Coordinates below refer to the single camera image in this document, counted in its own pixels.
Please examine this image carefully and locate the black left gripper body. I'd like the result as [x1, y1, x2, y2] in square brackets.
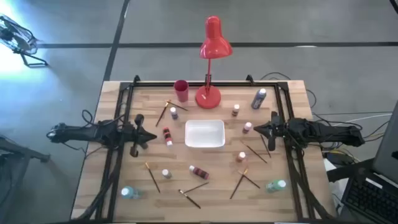
[123, 113, 145, 158]

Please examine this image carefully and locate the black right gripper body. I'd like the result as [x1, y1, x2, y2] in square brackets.
[267, 111, 290, 152]

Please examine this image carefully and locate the dark-handled paintbrush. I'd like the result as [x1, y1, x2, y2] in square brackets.
[237, 170, 261, 190]
[155, 100, 172, 128]
[239, 140, 269, 164]
[259, 134, 272, 159]
[165, 100, 189, 112]
[182, 182, 210, 194]
[229, 167, 249, 200]

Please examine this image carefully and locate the large navy paint bottle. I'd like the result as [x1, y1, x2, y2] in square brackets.
[251, 88, 267, 110]

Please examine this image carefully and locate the black paintbrush gold ferrule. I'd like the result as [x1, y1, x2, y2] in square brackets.
[144, 161, 161, 194]

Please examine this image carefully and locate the large green paint bottle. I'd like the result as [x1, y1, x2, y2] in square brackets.
[266, 179, 287, 194]

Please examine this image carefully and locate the large teal paint bottle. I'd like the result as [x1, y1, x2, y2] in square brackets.
[121, 185, 144, 200]

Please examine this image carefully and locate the small red paint bottle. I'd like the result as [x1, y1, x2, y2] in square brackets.
[162, 126, 174, 147]

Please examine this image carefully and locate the small magenta paint bottle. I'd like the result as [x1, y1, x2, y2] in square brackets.
[188, 165, 210, 180]

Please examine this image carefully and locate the red plastic cup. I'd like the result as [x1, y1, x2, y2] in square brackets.
[174, 79, 190, 103]

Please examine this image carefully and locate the white plastic bin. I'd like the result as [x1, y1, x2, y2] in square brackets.
[184, 119, 226, 149]

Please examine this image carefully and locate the yellow-black power strip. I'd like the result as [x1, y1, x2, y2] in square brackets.
[323, 149, 355, 166]

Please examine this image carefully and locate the dark pen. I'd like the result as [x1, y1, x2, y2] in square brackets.
[178, 189, 201, 210]

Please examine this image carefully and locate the black laptop stand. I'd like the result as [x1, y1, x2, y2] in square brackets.
[326, 157, 376, 184]

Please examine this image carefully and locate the red desk lamp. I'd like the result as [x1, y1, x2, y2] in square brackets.
[195, 15, 233, 110]

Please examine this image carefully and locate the grey laptop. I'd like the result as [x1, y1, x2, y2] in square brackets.
[341, 101, 398, 224]

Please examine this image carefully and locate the black metal side stand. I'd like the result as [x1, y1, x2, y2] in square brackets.
[0, 135, 51, 224]

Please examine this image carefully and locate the black floor fan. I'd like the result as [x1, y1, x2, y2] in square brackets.
[0, 14, 49, 68]

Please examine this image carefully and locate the black aluminium table frame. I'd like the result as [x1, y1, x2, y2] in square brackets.
[95, 74, 336, 222]

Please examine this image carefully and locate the white cable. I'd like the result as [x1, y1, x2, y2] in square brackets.
[343, 113, 393, 124]

